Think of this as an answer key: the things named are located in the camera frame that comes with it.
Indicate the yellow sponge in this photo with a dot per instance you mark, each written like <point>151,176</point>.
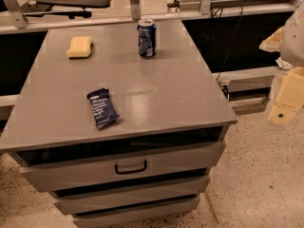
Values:
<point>80,47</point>

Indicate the blue snack packet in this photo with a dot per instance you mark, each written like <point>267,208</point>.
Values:
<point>102,108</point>

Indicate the black clamp on ledge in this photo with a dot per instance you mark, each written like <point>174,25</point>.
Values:
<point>174,4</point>

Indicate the blue soda can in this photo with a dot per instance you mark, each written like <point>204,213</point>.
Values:
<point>146,38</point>

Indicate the middle grey drawer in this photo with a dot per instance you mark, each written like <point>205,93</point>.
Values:
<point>132,195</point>

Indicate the white cloth on ledge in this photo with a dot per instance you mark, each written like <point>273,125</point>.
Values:
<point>282,64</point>

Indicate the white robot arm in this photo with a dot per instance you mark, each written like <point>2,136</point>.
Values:
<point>289,42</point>

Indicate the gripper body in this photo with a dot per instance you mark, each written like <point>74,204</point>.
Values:
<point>294,43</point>

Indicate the black drawer handle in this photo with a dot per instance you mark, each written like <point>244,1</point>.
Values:
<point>131,168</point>

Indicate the grey drawer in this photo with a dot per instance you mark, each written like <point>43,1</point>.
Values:
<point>132,195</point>
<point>84,172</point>
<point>169,207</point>

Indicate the metal railing frame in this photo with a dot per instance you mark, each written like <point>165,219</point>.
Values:
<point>13,20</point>

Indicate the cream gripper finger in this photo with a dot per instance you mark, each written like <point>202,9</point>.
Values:
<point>272,43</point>

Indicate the grey drawer cabinet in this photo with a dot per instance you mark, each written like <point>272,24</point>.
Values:
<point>169,100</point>

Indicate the black office chair base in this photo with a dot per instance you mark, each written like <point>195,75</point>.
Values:
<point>69,8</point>

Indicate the bottom grey drawer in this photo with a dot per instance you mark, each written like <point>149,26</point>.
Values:
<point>169,207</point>

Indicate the top grey drawer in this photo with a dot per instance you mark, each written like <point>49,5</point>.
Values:
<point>84,172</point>

